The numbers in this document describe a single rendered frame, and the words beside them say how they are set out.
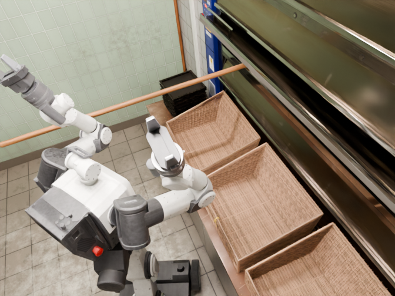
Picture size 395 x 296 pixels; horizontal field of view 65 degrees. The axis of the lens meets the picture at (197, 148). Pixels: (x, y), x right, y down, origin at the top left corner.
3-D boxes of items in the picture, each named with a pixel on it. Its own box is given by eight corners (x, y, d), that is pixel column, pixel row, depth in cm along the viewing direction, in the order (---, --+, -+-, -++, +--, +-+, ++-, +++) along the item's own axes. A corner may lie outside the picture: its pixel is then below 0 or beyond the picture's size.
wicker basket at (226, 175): (264, 168, 209) (267, 140, 189) (315, 239, 172) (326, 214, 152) (197, 194, 200) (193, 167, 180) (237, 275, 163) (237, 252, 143)
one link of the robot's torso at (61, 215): (107, 288, 114) (69, 245, 88) (51, 242, 130) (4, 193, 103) (158, 226, 130) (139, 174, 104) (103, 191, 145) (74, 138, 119)
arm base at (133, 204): (160, 240, 106) (133, 255, 98) (137, 229, 114) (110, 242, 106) (157, 199, 102) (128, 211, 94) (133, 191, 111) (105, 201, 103)
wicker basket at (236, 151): (225, 117, 248) (224, 88, 228) (260, 165, 211) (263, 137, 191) (167, 136, 239) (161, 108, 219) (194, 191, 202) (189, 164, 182)
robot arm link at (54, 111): (52, 79, 118) (74, 98, 126) (30, 96, 119) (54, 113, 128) (51, 96, 110) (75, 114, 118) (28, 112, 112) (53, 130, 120)
